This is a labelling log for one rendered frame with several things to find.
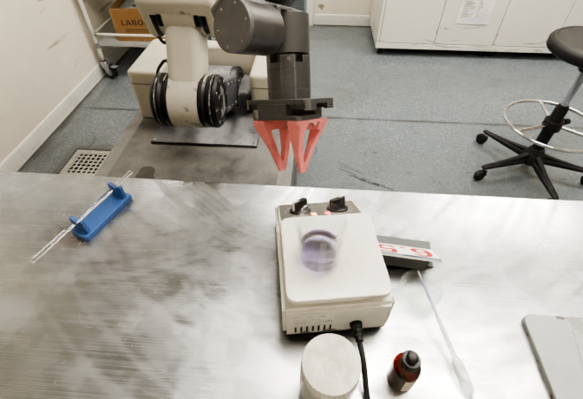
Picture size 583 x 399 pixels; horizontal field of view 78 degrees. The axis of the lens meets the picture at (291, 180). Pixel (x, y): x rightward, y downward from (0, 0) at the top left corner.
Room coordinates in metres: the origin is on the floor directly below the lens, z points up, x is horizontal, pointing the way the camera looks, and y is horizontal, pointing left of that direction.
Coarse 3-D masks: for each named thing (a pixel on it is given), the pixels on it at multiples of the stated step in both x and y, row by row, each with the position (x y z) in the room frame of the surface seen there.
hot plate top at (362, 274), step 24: (360, 216) 0.31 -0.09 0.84; (288, 240) 0.27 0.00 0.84; (360, 240) 0.27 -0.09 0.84; (288, 264) 0.24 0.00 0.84; (360, 264) 0.24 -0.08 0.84; (384, 264) 0.24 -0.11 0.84; (288, 288) 0.20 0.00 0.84; (312, 288) 0.20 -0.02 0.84; (336, 288) 0.20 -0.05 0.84; (360, 288) 0.20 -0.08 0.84; (384, 288) 0.20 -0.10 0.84
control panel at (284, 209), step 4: (348, 200) 0.39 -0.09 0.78; (348, 204) 0.37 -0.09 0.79; (352, 204) 0.37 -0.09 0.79; (280, 208) 0.36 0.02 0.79; (284, 208) 0.36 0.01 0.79; (288, 208) 0.36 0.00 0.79; (348, 208) 0.36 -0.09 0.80; (352, 208) 0.36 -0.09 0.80; (356, 208) 0.36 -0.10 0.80; (280, 212) 0.35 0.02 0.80; (284, 212) 0.35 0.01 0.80; (288, 212) 0.35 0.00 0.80; (344, 212) 0.34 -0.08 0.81; (348, 212) 0.34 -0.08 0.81; (352, 212) 0.34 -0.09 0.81; (356, 212) 0.34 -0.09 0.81; (360, 212) 0.34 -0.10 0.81; (280, 216) 0.33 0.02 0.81; (284, 216) 0.33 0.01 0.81; (288, 216) 0.33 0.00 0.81; (292, 216) 0.33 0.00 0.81
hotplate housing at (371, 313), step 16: (288, 304) 0.19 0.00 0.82; (304, 304) 0.19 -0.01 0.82; (320, 304) 0.19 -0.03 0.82; (336, 304) 0.19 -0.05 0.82; (352, 304) 0.19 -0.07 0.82; (368, 304) 0.20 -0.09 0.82; (384, 304) 0.20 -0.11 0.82; (288, 320) 0.18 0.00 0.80; (304, 320) 0.18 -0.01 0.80; (320, 320) 0.19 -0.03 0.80; (336, 320) 0.19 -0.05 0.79; (352, 320) 0.19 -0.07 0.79; (368, 320) 0.19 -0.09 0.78; (384, 320) 0.19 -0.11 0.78
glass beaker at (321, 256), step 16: (304, 208) 0.26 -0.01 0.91; (320, 208) 0.27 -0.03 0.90; (336, 208) 0.26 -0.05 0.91; (304, 224) 0.26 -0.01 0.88; (320, 224) 0.27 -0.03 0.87; (336, 224) 0.26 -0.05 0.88; (304, 240) 0.23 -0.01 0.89; (320, 240) 0.22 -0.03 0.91; (336, 240) 0.22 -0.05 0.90; (304, 256) 0.23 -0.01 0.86; (320, 256) 0.22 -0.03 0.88; (336, 256) 0.23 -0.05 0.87; (320, 272) 0.22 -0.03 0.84
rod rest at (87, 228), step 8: (112, 184) 0.42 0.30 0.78; (112, 192) 0.42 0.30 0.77; (120, 192) 0.41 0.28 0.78; (104, 200) 0.41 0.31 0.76; (112, 200) 0.41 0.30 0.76; (120, 200) 0.41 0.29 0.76; (128, 200) 0.41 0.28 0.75; (96, 208) 0.39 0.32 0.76; (104, 208) 0.39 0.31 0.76; (112, 208) 0.39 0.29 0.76; (120, 208) 0.40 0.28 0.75; (72, 216) 0.35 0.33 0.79; (88, 216) 0.37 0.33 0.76; (96, 216) 0.37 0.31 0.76; (104, 216) 0.37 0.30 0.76; (112, 216) 0.38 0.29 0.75; (80, 224) 0.34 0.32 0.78; (88, 224) 0.36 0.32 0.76; (96, 224) 0.36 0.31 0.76; (104, 224) 0.36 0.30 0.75; (72, 232) 0.34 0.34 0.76; (80, 232) 0.34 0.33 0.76; (88, 232) 0.34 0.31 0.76; (96, 232) 0.35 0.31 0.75; (88, 240) 0.33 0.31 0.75
